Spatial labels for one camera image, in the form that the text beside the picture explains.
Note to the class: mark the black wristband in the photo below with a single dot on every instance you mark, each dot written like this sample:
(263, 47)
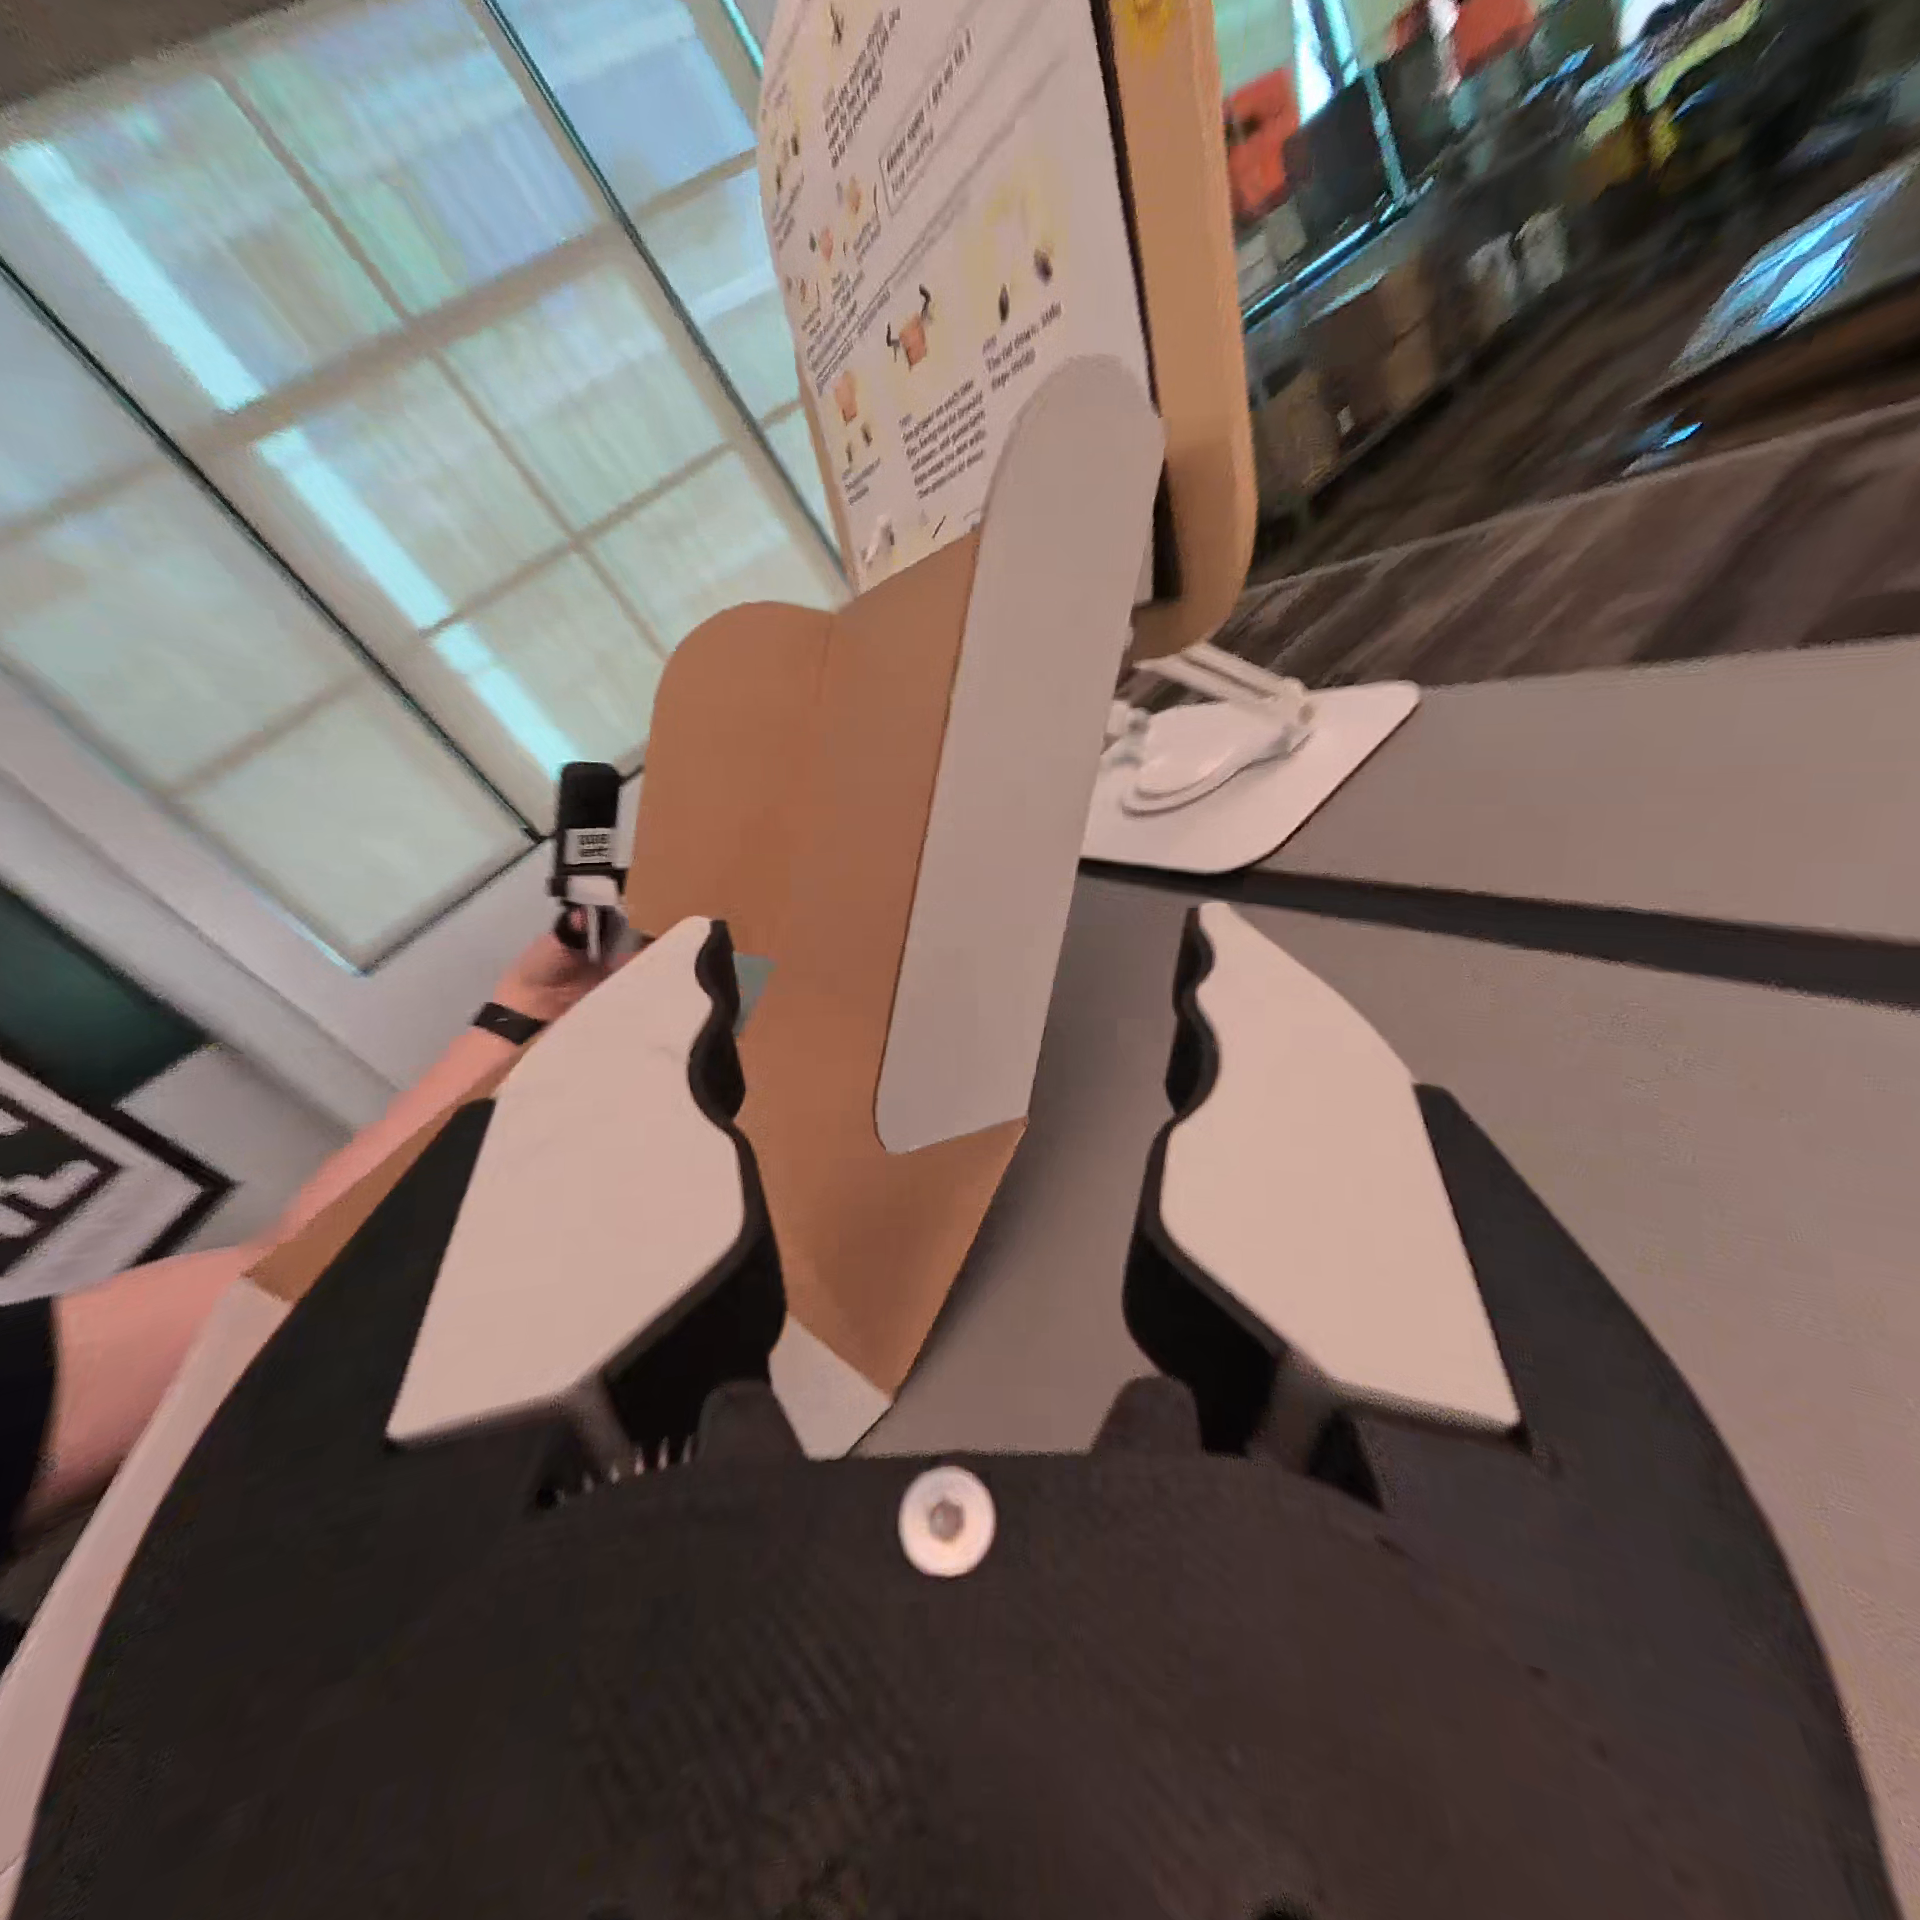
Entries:
(506, 1022)

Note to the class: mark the printed instruction sheet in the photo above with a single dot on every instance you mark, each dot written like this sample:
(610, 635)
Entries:
(932, 227)

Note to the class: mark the person's left hand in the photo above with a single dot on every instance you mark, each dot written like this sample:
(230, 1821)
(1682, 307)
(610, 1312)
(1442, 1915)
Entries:
(552, 986)

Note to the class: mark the cluttered background shelving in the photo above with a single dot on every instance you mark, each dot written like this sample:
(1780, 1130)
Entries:
(1499, 179)

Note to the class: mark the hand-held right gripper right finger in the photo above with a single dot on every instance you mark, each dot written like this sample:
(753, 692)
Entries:
(1321, 1214)

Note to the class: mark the person's left forearm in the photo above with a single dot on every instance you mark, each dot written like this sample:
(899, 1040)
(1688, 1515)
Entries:
(226, 1275)

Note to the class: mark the instruction sheet on wooden stand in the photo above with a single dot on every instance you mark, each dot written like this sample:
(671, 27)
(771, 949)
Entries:
(1200, 301)

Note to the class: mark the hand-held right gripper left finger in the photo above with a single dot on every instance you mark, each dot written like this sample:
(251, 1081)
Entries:
(586, 1198)

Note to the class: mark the black white marker sign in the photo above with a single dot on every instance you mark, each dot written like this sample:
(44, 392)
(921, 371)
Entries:
(88, 1185)

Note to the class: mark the large paned window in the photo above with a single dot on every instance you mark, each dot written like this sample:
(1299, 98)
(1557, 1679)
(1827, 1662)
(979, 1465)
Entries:
(377, 450)

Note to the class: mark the white cardboard mailer box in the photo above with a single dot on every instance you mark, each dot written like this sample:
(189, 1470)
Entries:
(839, 839)

